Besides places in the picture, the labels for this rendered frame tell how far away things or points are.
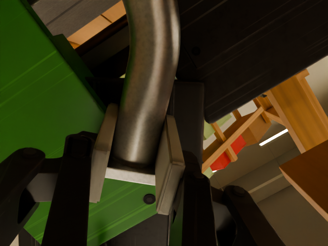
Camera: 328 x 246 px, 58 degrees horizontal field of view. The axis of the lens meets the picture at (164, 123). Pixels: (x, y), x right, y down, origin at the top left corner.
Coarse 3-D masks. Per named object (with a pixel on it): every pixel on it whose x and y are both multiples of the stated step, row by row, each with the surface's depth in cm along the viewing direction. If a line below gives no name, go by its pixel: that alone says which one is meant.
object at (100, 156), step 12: (108, 108) 19; (108, 120) 17; (108, 132) 15; (96, 144) 14; (108, 144) 14; (96, 156) 13; (108, 156) 14; (96, 168) 14; (96, 180) 14; (96, 192) 14
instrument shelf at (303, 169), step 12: (324, 144) 72; (300, 156) 74; (312, 156) 70; (324, 156) 67; (288, 168) 72; (300, 168) 68; (312, 168) 65; (324, 168) 62; (288, 180) 72; (300, 180) 63; (312, 180) 61; (324, 180) 58; (300, 192) 65; (312, 192) 57; (324, 192) 55; (312, 204) 58; (324, 204) 52; (324, 216) 53
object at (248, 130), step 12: (240, 120) 441; (252, 120) 393; (264, 120) 432; (204, 132) 344; (216, 132) 354; (228, 132) 412; (240, 132) 371; (252, 132) 401; (264, 132) 420; (216, 144) 389; (228, 144) 351; (240, 144) 381; (204, 156) 370; (216, 156) 333; (228, 156) 359; (204, 168) 317; (216, 168) 358
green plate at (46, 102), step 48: (0, 0) 18; (0, 48) 19; (48, 48) 19; (0, 96) 20; (48, 96) 20; (96, 96) 21; (0, 144) 21; (48, 144) 22; (144, 192) 24; (96, 240) 25
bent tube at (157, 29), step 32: (128, 0) 16; (160, 0) 15; (160, 32) 16; (128, 64) 17; (160, 64) 17; (128, 96) 17; (160, 96) 17; (128, 128) 18; (160, 128) 19; (128, 160) 18
